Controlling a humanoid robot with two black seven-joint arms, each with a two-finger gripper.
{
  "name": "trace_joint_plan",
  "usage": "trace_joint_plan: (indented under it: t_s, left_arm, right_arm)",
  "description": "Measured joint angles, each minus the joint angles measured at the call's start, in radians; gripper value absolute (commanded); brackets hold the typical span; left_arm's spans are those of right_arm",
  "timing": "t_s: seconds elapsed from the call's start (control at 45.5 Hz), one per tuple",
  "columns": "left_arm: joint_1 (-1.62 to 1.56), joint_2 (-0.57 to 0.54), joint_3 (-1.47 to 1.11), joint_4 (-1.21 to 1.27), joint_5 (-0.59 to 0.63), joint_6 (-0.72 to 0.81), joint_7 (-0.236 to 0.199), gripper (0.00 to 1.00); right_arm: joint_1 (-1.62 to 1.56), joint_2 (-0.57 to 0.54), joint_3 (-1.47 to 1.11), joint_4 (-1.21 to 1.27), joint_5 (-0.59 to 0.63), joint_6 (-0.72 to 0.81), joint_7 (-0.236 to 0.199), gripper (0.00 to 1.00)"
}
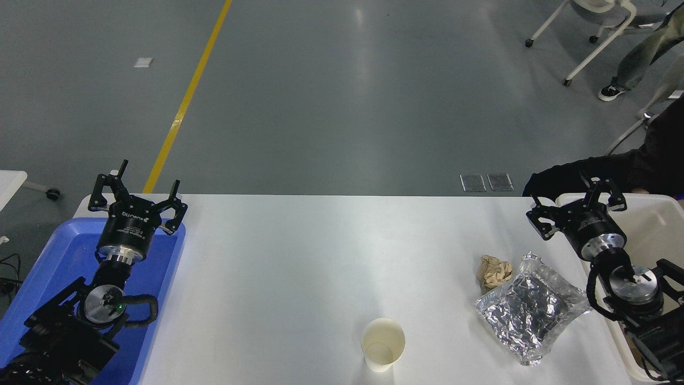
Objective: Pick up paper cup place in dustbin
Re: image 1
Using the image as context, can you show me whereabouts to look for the large pale plastic bin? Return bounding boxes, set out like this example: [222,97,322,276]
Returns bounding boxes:
[556,194,684,383]

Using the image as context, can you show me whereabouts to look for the black cables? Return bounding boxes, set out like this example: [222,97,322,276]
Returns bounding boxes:
[0,252,22,300]

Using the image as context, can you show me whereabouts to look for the white wheeled chair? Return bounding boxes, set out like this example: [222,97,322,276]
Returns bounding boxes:
[525,0,639,86]

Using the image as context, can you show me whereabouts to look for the blue plastic tray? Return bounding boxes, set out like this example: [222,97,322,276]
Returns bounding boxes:
[0,217,186,385]

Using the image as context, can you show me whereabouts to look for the white wheeled cart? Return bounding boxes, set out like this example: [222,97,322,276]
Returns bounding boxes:
[0,170,60,212]

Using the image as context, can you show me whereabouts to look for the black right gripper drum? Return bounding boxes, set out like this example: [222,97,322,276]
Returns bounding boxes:
[560,205,627,253]

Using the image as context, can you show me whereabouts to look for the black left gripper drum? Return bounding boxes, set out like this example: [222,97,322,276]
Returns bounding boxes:
[97,195,162,256]

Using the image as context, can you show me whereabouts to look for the seated person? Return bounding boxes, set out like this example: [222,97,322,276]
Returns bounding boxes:
[598,8,684,102]

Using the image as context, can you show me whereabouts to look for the white paper cup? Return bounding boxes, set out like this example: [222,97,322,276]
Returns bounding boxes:
[361,318,406,373]

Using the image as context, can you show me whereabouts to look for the crumpled tan paper ball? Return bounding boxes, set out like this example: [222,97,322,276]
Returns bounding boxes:
[477,255,514,294]

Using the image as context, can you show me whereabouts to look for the white chair frame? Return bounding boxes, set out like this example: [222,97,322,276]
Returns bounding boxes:
[607,53,684,156]

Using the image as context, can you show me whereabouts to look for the crumpled silver foil tray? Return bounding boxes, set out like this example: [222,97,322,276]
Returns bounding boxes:
[475,251,593,366]

